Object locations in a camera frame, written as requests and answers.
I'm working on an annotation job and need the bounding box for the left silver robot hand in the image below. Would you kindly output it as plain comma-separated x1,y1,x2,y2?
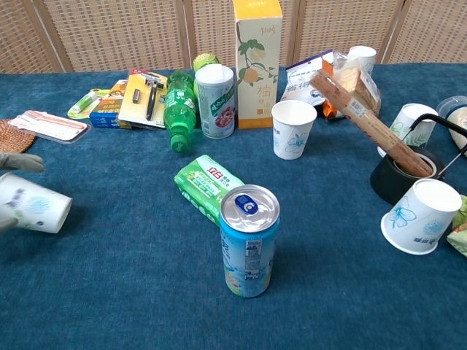
0,152,45,234

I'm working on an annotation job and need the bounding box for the white paper cup blue print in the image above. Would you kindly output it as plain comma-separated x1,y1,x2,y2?
0,171,73,235
346,45,377,78
271,99,317,160
380,178,463,255

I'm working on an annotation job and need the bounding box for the white paper cup leaf print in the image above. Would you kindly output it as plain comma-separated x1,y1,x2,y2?
377,103,439,158

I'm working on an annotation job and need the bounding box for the round woven rattan coaster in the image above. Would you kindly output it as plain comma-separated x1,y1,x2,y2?
0,118,37,154

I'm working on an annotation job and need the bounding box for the pink white toothbrush blister pack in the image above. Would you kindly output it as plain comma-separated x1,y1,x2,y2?
7,109,91,145

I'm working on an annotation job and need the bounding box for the green lip balm pack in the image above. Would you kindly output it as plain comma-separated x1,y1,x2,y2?
67,88,110,120

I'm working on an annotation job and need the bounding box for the orange blue snack box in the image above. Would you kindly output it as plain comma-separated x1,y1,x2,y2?
89,79,129,129

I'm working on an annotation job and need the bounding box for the yellow razor blister pack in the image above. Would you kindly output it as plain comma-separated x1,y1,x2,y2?
117,68,171,131

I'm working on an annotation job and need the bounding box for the blue table cloth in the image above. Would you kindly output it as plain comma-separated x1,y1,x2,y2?
0,62,467,350

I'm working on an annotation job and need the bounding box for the green plastic soda bottle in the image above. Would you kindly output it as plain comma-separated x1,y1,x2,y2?
163,69,200,153

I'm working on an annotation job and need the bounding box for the woven bamboo folding screen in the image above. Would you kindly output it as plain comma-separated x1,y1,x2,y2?
0,0,467,74

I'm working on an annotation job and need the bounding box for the green tissue pack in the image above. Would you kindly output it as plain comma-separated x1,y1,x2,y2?
174,154,245,227

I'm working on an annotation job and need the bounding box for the white lidded porridge can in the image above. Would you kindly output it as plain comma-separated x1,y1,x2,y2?
194,64,236,140

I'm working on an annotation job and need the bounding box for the green yellow chips canister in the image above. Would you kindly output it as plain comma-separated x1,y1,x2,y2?
192,52,221,99

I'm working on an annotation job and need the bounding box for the blue drink can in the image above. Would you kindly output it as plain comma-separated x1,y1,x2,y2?
219,184,281,299

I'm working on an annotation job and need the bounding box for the yellow pomelo print carton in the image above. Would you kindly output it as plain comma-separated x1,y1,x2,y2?
232,0,284,131

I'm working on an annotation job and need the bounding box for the white blue powder bag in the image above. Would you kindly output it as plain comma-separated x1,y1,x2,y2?
279,50,335,104

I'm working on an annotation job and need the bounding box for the clear wrapped bread package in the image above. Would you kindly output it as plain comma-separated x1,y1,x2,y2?
323,50,382,120

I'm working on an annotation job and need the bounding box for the black tape roll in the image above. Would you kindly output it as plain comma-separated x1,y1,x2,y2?
370,145,447,206

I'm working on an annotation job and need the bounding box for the yellow green snack bag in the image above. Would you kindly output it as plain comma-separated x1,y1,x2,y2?
447,195,467,258

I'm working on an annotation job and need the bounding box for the black wire handle clip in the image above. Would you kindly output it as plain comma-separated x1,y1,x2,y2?
406,113,467,180

